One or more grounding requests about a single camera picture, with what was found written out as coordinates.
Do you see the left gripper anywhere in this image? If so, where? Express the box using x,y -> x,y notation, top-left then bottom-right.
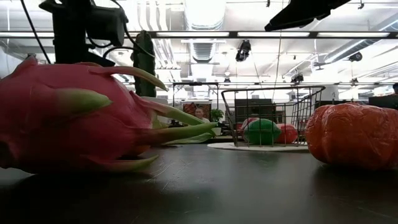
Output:
52,0 -> 116,68

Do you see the red yellow mango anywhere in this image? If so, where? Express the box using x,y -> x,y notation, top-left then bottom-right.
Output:
241,117 -> 261,131

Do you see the green lime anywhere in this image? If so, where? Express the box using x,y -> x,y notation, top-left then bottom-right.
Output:
243,118 -> 282,146

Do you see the green cucumber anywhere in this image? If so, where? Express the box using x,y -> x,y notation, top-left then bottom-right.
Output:
130,30 -> 157,98

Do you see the pink dragon fruit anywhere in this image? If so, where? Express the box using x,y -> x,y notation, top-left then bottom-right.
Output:
0,55 -> 218,175

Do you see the person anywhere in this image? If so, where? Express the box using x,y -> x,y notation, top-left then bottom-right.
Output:
194,106 -> 211,124
368,82 -> 398,110

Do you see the green potted plant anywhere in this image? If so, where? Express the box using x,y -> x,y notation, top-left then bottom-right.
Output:
210,108 -> 224,136

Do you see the white round plate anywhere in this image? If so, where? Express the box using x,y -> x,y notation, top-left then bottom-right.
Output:
206,141 -> 310,152

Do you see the black monitor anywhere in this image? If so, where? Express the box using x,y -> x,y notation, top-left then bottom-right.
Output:
234,98 -> 276,124

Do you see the orange bumpy fruit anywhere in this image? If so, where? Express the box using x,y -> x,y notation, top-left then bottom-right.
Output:
304,101 -> 398,171

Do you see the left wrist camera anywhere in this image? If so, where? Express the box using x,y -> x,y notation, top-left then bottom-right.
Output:
85,4 -> 129,47

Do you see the thin black cable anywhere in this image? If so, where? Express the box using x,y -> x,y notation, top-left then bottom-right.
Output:
19,0 -> 52,65

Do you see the reddish wall picture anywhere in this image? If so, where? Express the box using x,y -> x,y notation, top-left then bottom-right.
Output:
182,102 -> 200,121

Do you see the black metal rig frame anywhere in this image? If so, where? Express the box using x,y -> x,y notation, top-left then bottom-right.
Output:
0,30 -> 398,40

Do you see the metal wire basket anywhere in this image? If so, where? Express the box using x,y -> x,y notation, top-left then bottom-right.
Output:
221,85 -> 326,147

